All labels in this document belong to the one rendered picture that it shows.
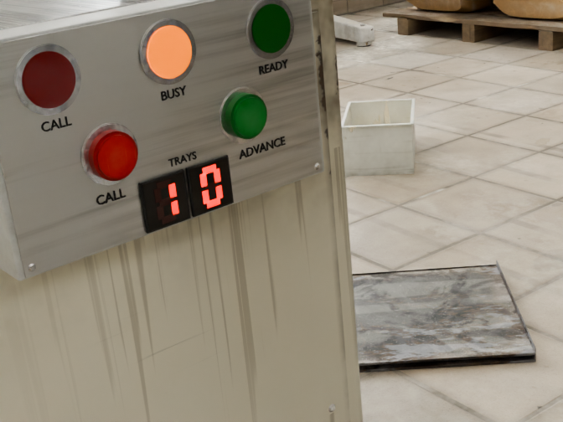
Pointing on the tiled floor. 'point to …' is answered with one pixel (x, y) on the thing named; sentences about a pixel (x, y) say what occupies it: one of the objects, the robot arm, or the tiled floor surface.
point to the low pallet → (478, 24)
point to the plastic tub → (379, 137)
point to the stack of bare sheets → (438, 319)
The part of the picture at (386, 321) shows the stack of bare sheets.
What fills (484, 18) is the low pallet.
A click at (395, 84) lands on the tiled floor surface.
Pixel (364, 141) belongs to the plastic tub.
